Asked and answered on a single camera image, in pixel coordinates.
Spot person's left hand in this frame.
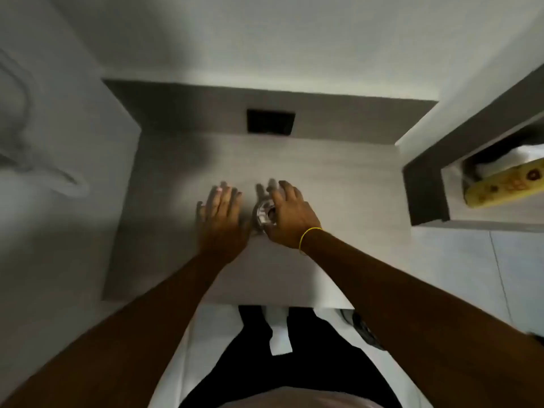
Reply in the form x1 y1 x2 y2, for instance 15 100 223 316
196 181 252 263

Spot person's right hand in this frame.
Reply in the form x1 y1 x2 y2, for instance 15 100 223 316
254 178 322 250

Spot person's right forearm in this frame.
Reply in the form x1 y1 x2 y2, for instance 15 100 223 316
299 228 544 408

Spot yellow wristband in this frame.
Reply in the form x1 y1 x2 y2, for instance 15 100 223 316
298 226 324 256

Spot black shoe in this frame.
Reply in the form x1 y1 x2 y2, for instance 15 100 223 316
339 308 386 351

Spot black trousers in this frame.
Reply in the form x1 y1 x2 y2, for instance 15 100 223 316
178 304 403 408

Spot light shirt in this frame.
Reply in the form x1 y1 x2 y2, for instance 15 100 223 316
216 386 385 408

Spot yellow patterned can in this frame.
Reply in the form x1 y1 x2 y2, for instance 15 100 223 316
463 158 544 209

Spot white tissue pack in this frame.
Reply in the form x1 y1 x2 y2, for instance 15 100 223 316
474 144 544 180

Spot grey wall shelf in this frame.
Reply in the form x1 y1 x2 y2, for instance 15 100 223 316
401 63 544 233

